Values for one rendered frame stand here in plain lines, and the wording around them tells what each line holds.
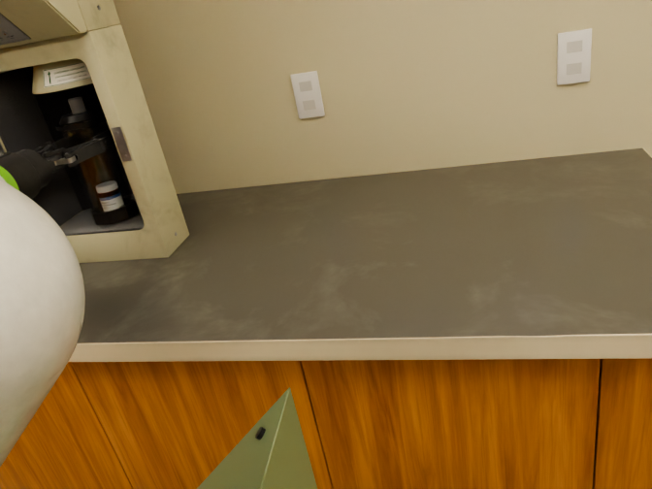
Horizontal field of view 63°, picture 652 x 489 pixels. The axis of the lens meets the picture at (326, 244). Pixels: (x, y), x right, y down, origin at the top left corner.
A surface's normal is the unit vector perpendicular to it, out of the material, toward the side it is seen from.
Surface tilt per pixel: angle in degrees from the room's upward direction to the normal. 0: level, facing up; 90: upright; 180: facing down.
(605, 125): 90
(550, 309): 1
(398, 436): 90
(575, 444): 90
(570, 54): 90
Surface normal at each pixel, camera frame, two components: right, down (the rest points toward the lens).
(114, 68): 0.96, -0.06
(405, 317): -0.18, -0.88
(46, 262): 0.93, -0.31
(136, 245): -0.20, 0.47
